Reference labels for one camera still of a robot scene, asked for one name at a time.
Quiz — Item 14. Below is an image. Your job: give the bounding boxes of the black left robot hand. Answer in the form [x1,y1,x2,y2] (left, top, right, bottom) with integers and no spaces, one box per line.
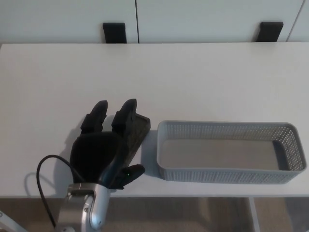
[70,98,146,190]

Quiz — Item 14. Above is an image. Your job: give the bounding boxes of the dark speckled rectangular eraser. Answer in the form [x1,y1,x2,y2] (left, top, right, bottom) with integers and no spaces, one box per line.
[120,114,152,170]

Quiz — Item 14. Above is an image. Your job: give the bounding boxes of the grey perforated plastic basket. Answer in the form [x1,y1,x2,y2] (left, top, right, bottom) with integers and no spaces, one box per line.
[156,120,307,185]

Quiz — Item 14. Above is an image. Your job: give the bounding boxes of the white cabinet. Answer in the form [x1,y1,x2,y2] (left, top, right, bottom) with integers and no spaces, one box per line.
[0,0,309,44]

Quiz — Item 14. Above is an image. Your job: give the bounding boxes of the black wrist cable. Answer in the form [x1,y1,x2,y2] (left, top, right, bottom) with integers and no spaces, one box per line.
[36,154,85,229]

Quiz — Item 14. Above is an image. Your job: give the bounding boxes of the white metal-frame desk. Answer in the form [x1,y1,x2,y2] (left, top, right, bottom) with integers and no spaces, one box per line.
[0,42,309,232]

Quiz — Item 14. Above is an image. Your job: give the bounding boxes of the black cabinet door handle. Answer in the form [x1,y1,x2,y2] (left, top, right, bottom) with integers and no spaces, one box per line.
[102,22,127,44]
[253,21,284,43]

